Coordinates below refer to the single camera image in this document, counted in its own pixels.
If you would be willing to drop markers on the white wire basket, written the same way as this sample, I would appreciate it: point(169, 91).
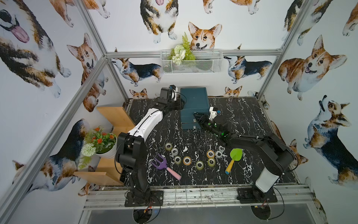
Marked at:
point(202, 61)

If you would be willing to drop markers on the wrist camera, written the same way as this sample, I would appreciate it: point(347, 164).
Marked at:
point(168, 94)
point(213, 112)

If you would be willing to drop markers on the fern and white flowers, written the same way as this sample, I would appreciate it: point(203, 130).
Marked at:
point(182, 52)

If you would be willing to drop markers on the green tape roll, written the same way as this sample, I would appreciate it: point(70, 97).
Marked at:
point(177, 160)
point(199, 165)
point(168, 146)
point(211, 162)

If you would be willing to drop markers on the green toy shovel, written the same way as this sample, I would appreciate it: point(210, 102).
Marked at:
point(235, 155)

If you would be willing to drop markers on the purple toy garden fork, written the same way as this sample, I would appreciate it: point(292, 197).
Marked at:
point(160, 163)

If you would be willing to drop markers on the teal drawer cabinet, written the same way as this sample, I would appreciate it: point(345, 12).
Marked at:
point(196, 102)

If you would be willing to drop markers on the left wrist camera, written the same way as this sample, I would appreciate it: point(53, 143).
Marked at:
point(168, 94)

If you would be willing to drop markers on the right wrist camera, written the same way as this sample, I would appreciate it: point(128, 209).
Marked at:
point(213, 112)

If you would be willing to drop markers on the wooden corner shelf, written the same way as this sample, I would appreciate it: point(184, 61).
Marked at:
point(108, 171)

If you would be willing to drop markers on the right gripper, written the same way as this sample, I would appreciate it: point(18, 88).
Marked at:
point(207, 123)

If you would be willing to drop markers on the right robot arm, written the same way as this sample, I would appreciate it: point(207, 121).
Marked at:
point(275, 155)

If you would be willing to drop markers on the potted red flower plant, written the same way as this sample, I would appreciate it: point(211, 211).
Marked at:
point(97, 142)

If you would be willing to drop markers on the orange tape roll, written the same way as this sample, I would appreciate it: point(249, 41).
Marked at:
point(210, 154)
point(187, 160)

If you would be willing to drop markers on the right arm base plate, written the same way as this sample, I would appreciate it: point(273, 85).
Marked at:
point(254, 195)

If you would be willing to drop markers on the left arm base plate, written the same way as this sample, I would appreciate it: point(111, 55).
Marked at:
point(150, 198)

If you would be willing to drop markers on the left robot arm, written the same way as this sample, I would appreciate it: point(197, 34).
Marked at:
point(131, 148)

